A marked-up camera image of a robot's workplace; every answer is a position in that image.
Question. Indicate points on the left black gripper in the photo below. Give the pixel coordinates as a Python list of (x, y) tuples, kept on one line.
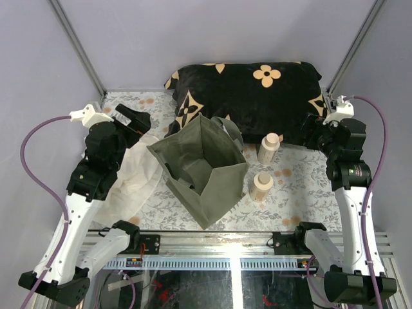
[(141, 122)]

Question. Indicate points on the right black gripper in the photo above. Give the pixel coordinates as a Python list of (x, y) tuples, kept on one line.
[(313, 123)]

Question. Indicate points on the beige bottle wooden cap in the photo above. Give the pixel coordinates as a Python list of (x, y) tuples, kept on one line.
[(268, 148), (261, 186)]

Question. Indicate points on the green canvas bag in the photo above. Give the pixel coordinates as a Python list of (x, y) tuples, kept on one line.
[(205, 167)]

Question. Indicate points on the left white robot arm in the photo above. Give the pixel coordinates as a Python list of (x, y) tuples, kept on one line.
[(63, 275)]

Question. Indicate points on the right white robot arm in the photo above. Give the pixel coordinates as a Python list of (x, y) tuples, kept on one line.
[(355, 275)]

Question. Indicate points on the white cloth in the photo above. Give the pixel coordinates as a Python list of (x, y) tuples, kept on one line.
[(137, 179)]

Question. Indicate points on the black floral pillow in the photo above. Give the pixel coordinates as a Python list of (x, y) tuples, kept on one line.
[(260, 98)]

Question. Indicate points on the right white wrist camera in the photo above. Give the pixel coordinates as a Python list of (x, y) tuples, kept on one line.
[(343, 109)]

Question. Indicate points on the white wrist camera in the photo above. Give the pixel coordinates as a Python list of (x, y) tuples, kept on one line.
[(343, 109), (89, 116)]

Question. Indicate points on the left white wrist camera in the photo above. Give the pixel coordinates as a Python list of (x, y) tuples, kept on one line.
[(89, 116)]

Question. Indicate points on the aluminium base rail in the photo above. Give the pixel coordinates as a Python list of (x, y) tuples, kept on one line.
[(214, 244)]

